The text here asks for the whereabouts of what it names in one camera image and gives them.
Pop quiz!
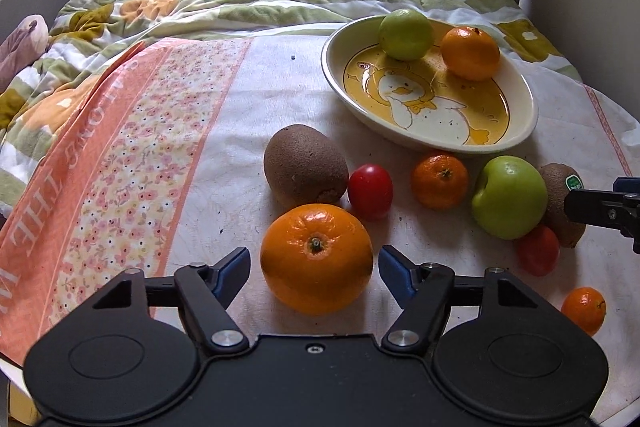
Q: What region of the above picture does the pink plush pillow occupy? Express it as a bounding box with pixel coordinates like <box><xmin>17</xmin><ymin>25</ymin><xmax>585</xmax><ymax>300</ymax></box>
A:
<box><xmin>0</xmin><ymin>14</ymin><xmax>50</xmax><ymax>92</ymax></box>

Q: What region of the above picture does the green apple back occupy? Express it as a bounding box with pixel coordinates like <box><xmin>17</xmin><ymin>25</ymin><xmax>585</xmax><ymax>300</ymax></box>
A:
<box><xmin>471</xmin><ymin>155</ymin><xmax>548</xmax><ymax>241</ymax></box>

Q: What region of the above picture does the red cherry tomato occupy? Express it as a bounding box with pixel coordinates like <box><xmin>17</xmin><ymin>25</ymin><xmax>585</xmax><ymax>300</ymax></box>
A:
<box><xmin>513</xmin><ymin>225</ymin><xmax>560</xmax><ymax>277</ymax></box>
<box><xmin>347</xmin><ymin>164</ymin><xmax>394</xmax><ymax>221</ymax></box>

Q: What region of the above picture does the green apple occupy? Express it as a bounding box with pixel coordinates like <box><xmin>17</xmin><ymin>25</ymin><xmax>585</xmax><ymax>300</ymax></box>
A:
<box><xmin>471</xmin><ymin>155</ymin><xmax>548</xmax><ymax>241</ymax></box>
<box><xmin>378</xmin><ymin>9</ymin><xmax>435</xmax><ymax>62</ymax></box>

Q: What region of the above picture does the small mandarin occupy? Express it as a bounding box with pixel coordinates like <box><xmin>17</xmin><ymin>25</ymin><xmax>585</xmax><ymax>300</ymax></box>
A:
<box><xmin>561</xmin><ymin>287</ymin><xmax>606</xmax><ymax>336</ymax></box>
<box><xmin>410</xmin><ymin>154</ymin><xmax>469</xmax><ymax>210</ymax></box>

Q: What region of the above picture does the brown kiwi with sticker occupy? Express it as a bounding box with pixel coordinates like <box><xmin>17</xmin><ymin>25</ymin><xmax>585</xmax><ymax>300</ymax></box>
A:
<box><xmin>538</xmin><ymin>162</ymin><xmax>586</xmax><ymax>248</ymax></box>

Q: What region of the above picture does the brown kiwi plain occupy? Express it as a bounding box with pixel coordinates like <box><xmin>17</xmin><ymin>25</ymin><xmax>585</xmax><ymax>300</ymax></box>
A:
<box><xmin>264</xmin><ymin>124</ymin><xmax>348</xmax><ymax>209</ymax></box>

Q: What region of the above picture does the green apple front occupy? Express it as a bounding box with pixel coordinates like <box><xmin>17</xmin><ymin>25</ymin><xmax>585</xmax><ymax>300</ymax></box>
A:
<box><xmin>378</xmin><ymin>9</ymin><xmax>435</xmax><ymax>62</ymax></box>

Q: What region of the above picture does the white pink floral cloth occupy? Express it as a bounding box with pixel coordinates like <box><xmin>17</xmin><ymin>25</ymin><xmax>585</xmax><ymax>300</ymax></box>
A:
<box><xmin>1</xmin><ymin>35</ymin><xmax>639</xmax><ymax>426</ymax></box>

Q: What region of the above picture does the floral striped duvet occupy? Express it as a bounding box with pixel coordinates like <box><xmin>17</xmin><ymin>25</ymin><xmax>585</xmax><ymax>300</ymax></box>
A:
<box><xmin>1</xmin><ymin>0</ymin><xmax>578</xmax><ymax>215</ymax></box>

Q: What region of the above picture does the cream bowl with duck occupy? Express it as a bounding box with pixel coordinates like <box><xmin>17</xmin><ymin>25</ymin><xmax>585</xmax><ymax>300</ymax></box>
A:
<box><xmin>321</xmin><ymin>15</ymin><xmax>538</xmax><ymax>155</ymax></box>

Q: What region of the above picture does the large orange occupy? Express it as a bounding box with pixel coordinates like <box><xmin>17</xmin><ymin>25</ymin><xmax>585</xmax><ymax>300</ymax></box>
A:
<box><xmin>260</xmin><ymin>204</ymin><xmax>373</xmax><ymax>315</ymax></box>
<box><xmin>440</xmin><ymin>26</ymin><xmax>501</xmax><ymax>81</ymax></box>

